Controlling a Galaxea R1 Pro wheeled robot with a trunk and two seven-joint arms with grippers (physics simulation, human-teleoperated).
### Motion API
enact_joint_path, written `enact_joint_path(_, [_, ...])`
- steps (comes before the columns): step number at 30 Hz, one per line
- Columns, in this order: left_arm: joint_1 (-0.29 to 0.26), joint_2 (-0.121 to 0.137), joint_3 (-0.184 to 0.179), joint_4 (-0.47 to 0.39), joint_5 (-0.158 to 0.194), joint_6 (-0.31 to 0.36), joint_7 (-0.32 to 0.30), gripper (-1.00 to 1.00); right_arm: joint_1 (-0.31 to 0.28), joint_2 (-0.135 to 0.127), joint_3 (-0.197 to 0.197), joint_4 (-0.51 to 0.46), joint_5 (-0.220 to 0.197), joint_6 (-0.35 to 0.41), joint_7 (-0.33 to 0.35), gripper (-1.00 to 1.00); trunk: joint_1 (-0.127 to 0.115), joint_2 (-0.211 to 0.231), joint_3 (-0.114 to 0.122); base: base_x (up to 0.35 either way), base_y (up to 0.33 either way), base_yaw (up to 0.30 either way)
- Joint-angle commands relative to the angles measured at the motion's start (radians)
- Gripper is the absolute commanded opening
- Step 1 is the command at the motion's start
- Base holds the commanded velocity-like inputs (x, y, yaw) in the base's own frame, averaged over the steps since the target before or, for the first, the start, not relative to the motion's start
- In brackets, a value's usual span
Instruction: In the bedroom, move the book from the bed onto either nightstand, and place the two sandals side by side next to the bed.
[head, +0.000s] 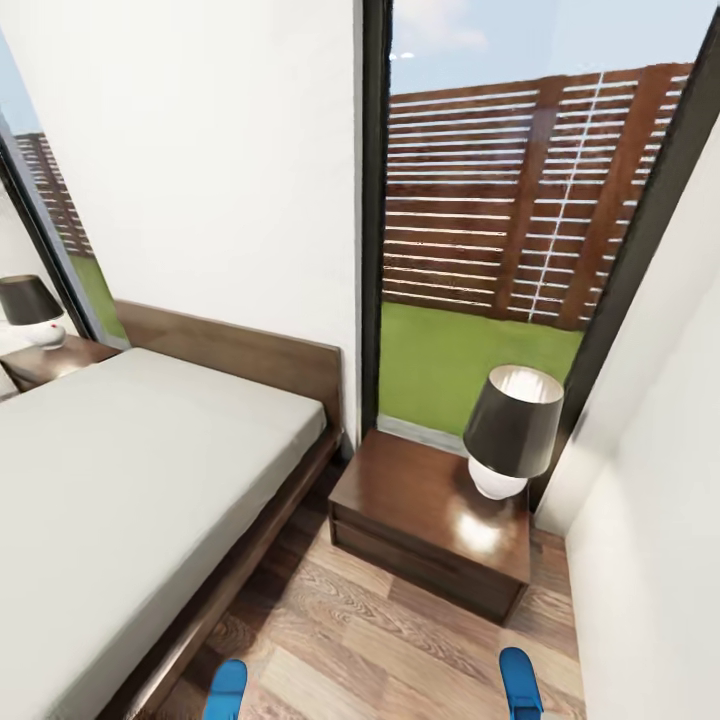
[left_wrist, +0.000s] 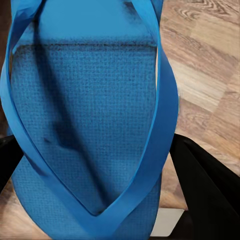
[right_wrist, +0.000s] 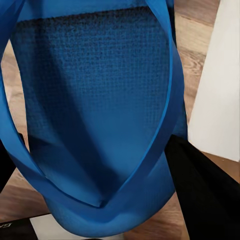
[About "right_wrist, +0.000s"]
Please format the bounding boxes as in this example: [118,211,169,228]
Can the sandal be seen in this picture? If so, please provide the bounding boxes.
[0,0,188,238]

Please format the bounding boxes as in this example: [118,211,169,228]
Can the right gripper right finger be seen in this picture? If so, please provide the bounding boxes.
[164,134,240,240]

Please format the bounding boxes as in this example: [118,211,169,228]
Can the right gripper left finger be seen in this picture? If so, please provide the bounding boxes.
[0,133,25,193]

